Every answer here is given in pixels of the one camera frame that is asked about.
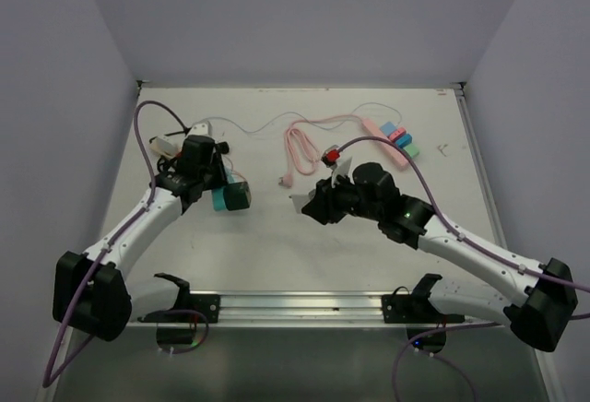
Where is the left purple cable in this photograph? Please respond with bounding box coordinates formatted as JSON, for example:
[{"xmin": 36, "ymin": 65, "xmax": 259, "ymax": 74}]
[{"xmin": 41, "ymin": 100, "xmax": 190, "ymax": 389}]

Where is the teal triangular socket adapter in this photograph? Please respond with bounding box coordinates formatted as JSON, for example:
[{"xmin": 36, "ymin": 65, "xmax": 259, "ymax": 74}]
[{"xmin": 211, "ymin": 186, "xmax": 229, "ymax": 212}]

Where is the teal plug adapter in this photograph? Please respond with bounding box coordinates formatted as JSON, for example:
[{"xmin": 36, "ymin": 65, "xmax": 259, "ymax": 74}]
[{"xmin": 394, "ymin": 134, "xmax": 413, "ymax": 148}]

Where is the purple cable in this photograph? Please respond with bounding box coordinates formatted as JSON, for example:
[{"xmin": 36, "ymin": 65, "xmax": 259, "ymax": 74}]
[
  {"xmin": 338, "ymin": 136, "xmax": 590, "ymax": 402},
  {"xmin": 41, "ymin": 100, "xmax": 190, "ymax": 389}
]

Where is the white charger plug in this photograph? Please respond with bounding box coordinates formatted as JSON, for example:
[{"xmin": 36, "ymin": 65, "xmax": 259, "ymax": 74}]
[{"xmin": 289, "ymin": 192, "xmax": 314, "ymax": 214}]

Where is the blue plug adapter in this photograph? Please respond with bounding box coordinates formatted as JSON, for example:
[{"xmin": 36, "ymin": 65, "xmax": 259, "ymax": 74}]
[{"xmin": 380, "ymin": 122, "xmax": 397, "ymax": 137}]

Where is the aluminium front rail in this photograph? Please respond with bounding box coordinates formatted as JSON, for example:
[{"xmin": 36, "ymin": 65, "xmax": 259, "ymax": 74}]
[{"xmin": 131, "ymin": 283, "xmax": 465, "ymax": 328}]

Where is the dark green cube plug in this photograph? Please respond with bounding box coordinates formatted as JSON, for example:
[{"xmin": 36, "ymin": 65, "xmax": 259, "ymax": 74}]
[{"xmin": 223, "ymin": 182, "xmax": 252, "ymax": 211}]

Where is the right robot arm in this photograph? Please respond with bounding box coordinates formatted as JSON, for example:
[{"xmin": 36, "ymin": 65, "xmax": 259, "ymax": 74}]
[{"xmin": 290, "ymin": 162, "xmax": 578, "ymax": 352}]

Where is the light blue thin cable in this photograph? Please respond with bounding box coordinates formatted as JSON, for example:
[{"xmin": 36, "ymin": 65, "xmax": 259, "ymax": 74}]
[{"xmin": 209, "ymin": 100, "xmax": 403, "ymax": 138}]

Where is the pink thick power cord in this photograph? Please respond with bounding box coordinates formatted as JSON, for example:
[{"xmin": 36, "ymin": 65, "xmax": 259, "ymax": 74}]
[{"xmin": 276, "ymin": 114, "xmax": 365, "ymax": 189}]

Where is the mint green plug adapter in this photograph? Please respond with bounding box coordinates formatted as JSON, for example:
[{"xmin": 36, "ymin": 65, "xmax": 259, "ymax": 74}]
[{"xmin": 401, "ymin": 143, "xmax": 420, "ymax": 160}]

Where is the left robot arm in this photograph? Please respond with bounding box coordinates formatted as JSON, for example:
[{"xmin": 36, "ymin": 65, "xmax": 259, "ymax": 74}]
[{"xmin": 53, "ymin": 135, "xmax": 230, "ymax": 341}]

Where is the beige power strip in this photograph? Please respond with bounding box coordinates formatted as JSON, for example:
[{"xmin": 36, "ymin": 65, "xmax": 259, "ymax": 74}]
[{"xmin": 149, "ymin": 136, "xmax": 180, "ymax": 159}]

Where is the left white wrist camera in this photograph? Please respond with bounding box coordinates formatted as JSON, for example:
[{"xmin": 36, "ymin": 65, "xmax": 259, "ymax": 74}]
[{"xmin": 186, "ymin": 120, "xmax": 213, "ymax": 137}]

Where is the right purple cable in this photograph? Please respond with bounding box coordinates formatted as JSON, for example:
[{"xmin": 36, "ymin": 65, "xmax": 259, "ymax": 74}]
[{"xmin": 338, "ymin": 136, "xmax": 590, "ymax": 402}]

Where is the pink plug adapter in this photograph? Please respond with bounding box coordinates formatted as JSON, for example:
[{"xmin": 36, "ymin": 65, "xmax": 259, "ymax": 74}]
[{"xmin": 388, "ymin": 127, "xmax": 407, "ymax": 142}]

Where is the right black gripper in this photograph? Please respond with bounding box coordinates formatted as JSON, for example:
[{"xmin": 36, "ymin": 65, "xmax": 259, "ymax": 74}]
[{"xmin": 303, "ymin": 169, "xmax": 382, "ymax": 225}]

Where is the black power cord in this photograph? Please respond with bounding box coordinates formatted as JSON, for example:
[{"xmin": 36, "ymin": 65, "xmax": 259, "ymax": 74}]
[{"xmin": 156, "ymin": 129, "xmax": 231, "ymax": 182}]

